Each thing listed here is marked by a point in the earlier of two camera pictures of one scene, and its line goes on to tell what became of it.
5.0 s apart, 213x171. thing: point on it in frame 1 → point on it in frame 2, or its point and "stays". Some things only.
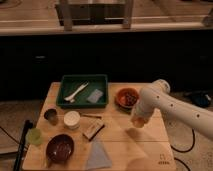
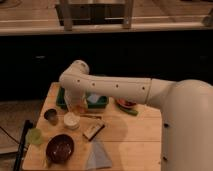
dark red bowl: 60,148 stays
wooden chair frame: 94,14 stays
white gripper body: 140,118 → 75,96
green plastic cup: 34,136 stays
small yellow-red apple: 138,122 → 80,109
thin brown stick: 92,116 stays
